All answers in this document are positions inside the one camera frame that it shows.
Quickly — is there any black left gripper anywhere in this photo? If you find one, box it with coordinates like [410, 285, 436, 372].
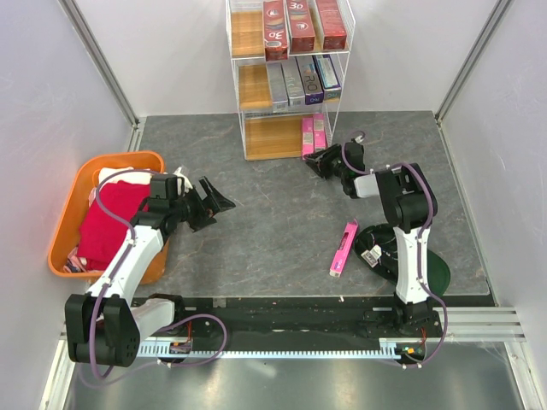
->
[169, 177, 234, 232]

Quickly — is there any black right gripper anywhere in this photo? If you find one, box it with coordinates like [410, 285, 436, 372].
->
[304, 143, 348, 179]

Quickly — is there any pink toothpaste box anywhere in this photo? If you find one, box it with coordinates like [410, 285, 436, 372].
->
[302, 116, 315, 157]
[329, 219, 359, 278]
[313, 113, 327, 152]

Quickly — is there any purple toothpaste box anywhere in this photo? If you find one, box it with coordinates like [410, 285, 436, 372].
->
[296, 56, 324, 105]
[313, 55, 342, 101]

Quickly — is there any silver Protefix toothpaste box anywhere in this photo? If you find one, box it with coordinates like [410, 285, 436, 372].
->
[281, 57, 305, 107]

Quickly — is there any silver plain toothpaste box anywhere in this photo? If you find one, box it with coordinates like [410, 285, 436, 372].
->
[266, 62, 288, 113]

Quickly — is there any red 3D toothpaste box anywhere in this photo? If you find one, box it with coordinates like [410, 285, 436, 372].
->
[285, 0, 315, 55]
[262, 1, 288, 62]

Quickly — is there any large red toothpaste box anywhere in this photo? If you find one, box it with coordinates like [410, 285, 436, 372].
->
[315, 0, 347, 50]

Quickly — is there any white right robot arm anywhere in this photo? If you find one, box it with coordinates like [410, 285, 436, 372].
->
[303, 139, 438, 337]

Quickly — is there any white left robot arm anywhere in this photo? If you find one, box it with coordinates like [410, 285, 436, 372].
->
[64, 172, 235, 369]

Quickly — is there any orange plastic basket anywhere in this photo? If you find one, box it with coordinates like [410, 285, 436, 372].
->
[48, 151, 165, 280]

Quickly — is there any white cloth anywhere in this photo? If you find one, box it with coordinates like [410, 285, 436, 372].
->
[88, 167, 152, 207]

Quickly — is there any dark green round bin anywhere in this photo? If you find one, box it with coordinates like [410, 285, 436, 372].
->
[353, 224, 451, 296]

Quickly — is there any red cloth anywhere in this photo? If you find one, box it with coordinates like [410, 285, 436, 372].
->
[76, 199, 144, 271]

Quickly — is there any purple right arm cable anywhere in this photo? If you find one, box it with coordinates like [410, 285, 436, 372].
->
[340, 132, 449, 369]

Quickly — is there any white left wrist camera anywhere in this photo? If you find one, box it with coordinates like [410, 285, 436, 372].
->
[174, 167, 193, 195]

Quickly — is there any white wire wooden shelf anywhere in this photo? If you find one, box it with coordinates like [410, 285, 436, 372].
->
[225, 1, 356, 161]

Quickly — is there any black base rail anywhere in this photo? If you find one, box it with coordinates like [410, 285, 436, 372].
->
[156, 296, 444, 340]

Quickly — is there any grey slotted cable duct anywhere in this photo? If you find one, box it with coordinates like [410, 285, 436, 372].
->
[137, 339, 425, 360]

